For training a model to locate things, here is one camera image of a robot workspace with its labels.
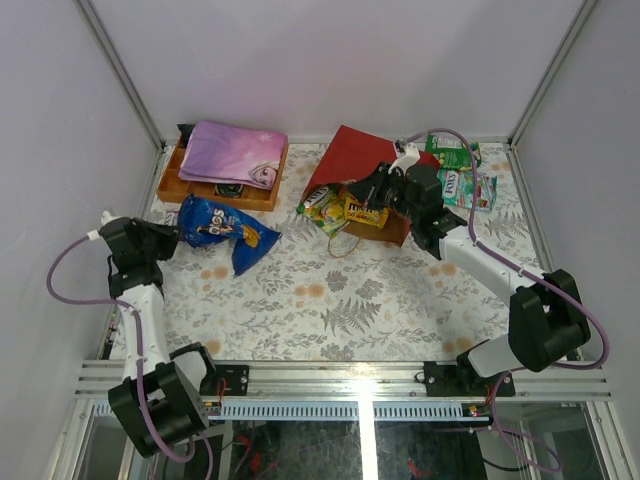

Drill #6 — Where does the aluminium front rail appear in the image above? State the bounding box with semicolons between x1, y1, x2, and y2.
74;360;614;402

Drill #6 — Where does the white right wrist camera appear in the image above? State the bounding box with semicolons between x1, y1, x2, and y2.
389;140;420;174

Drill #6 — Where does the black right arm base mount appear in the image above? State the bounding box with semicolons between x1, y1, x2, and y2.
414;361;516;399

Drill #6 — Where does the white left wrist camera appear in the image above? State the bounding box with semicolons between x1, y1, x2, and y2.
87;210;120;241

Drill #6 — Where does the wooden compartment tray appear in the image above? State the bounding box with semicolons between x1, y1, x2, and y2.
157;144;288;212

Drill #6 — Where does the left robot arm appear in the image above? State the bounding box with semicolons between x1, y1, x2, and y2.
99;213;219;458

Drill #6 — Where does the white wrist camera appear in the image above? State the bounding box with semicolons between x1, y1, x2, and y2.
87;210;120;241
389;140;420;174

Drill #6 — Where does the dark rolled patterned cloth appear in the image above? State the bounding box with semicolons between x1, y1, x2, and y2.
215;184;244;198

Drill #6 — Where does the teal Fox's candy bag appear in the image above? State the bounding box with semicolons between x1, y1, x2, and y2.
437;170;498;212

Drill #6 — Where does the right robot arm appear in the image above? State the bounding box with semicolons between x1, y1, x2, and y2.
347;163;591;395

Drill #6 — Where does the red paper bag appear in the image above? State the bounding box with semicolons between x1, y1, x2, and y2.
300;125;446;249

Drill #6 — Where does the pink purple Fox's candy bag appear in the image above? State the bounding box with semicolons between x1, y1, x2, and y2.
161;211;179;226

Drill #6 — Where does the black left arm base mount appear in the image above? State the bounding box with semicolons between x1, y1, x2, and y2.
199;364;250;397

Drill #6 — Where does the yellow M&M's packet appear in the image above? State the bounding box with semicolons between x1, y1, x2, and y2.
344;195;389;229

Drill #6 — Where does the green candy packet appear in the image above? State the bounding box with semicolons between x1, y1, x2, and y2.
425;135;482;171

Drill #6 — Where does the blue Oreo snack bag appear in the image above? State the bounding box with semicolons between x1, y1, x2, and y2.
177;194;281;276

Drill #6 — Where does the dark patterned cloth at back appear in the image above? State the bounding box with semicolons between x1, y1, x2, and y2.
177;123;195;144

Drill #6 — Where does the yellow green Fox's candy bag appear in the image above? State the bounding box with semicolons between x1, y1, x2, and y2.
296;185;349;238

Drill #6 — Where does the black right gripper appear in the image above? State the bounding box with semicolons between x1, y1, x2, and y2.
346;163;420;224

